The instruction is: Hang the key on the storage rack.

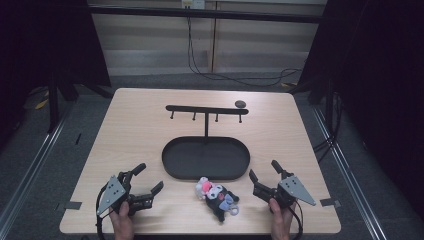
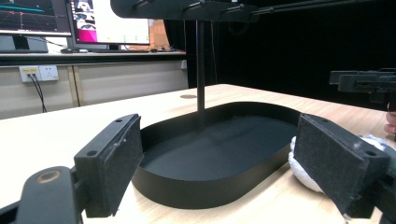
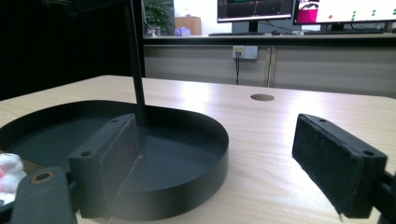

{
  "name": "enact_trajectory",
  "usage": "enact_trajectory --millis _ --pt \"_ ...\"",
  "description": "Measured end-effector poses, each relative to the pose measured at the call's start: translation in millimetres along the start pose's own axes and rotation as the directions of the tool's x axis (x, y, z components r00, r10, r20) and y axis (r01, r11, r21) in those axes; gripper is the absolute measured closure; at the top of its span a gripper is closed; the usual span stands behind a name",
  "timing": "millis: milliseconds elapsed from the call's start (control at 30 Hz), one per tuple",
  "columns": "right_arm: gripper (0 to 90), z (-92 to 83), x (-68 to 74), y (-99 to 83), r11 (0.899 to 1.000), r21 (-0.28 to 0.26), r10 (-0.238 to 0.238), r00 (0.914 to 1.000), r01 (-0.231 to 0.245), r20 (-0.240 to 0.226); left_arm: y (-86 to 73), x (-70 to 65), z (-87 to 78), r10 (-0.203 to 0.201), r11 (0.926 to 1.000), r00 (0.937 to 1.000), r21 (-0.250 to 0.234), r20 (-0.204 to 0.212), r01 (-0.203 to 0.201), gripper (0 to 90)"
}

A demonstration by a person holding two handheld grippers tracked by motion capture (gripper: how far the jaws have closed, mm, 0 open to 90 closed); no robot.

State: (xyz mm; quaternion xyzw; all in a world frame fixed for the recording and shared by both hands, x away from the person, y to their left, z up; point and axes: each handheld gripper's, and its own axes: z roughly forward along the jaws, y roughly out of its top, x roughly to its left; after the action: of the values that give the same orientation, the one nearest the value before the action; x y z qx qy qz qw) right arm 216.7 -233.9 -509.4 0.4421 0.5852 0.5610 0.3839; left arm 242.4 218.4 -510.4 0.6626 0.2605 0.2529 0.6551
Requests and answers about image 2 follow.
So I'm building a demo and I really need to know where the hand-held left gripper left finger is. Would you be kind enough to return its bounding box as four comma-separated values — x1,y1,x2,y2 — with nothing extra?
73,113,145,218

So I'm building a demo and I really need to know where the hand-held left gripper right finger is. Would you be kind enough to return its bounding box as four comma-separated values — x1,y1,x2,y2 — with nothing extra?
293,113,392,219

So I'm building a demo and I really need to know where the white cloth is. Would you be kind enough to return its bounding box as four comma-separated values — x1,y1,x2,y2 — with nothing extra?
287,133,394,194

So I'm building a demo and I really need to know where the black stand with oval tray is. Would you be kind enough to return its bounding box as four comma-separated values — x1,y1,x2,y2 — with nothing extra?
109,0,303,210

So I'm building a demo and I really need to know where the black curtain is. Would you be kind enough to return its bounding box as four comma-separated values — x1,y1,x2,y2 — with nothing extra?
163,0,396,111

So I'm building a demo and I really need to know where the black metal rod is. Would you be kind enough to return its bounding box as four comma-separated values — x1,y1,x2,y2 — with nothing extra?
250,0,387,16

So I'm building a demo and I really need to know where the long office desk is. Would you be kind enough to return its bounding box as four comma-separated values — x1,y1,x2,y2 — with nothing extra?
0,50,188,67

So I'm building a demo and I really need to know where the black keyboard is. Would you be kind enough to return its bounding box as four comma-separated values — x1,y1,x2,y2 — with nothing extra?
92,49,151,54

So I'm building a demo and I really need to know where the brown cardboard panel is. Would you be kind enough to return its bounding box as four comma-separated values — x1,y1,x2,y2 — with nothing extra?
148,19,172,51

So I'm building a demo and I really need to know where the monitor with white screen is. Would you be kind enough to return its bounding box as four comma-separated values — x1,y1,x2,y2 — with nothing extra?
65,0,152,51

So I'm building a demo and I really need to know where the grey monitor base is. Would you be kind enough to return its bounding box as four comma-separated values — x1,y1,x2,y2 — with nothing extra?
0,35,50,54

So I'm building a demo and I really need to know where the monitor with dark screen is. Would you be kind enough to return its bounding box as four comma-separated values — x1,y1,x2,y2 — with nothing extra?
0,0,73,37

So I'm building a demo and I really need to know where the black power cable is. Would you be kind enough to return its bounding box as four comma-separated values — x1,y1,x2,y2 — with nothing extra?
27,73,49,114

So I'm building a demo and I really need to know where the plain white wall socket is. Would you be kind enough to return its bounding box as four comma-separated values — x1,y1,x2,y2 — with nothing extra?
38,64,60,82

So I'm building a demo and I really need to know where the white wall socket yellow label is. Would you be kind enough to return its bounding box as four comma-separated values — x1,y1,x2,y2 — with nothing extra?
18,65,42,84

